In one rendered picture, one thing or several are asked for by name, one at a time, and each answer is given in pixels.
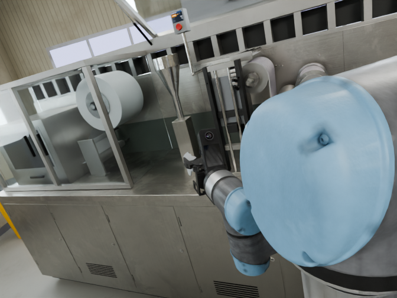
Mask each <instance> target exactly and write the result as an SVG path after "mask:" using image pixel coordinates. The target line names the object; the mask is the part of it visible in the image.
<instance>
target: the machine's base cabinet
mask: <svg viewBox="0 0 397 298"><path fill-rule="evenodd" d="M0 203H1V205H2V206H3V208H4V209H5V211H6V213H7V215H8V216H9V218H10V220H11V222H12V223H13V225H14V227H15V229H16V230H17V232H18V234H19V235H20V237H21V239H22V241H23V242H24V244H25V246H26V248H27V249H28V251H29V253H30V254H31V256H32V258H33V260H34V261H35V263H36V265H37V267H38V268H39V270H40V271H41V274H42V275H45V276H52V277H55V278H59V279H65V280H71V281H77V282H81V283H87V284H93V285H97V286H103V287H109V288H113V289H119V290H125V291H128V292H135V293H141V294H147V295H151V296H157V297H163V298H304V289H303V285H302V276H301V270H300V269H299V268H297V267H296V266H295V265H294V264H293V263H292V262H290V261H288V260H286V259H285V258H284V257H282V256H281V255H280V254H279V253H276V254H274V255H271V256H270V264H269V267H268V269H267V270H266V271H265V272H264V273H263V274H261V275H258V276H247V275H244V274H242V273H241V272H240V271H239V270H238V269H237V268H236V266H235V262H234V259H233V257H232V255H231V253H230V245H229V240H228V237H227V232H226V228H225V226H224V222H223V217H222V214H221V211H219V209H218V208H217V206H216V205H214V204H213V203H212V202H89V201H0Z"/></svg>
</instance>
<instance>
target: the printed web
mask: <svg viewBox="0 0 397 298"><path fill-rule="evenodd" d="M249 63H257V64H260V65H261V66H263V67H264V68H265V70H266V71H267V74H268V80H269V91H270V97H273V96H275V95H277V91H276V80H275V68H274V65H273V63H272V62H271V61H270V59H268V58H266V57H256V58H254V59H252V60H251V61H249V62H247V63H246V64H244V65H243V66H245V65H247V64H249ZM243 66H242V67H243ZM310 70H321V71H323V72H324V70H323V69H322V68H321V67H319V66H308V67H306V68H305V69H304V70H303V71H302V72H301V73H300V76H301V75H302V74H304V73H305V72H308V71H310ZM300 76H299V77H300ZM246 95H247V99H248V106H249V112H250V117H251V115H252V114H253V106H252V100H251V95H250V93H246Z"/></svg>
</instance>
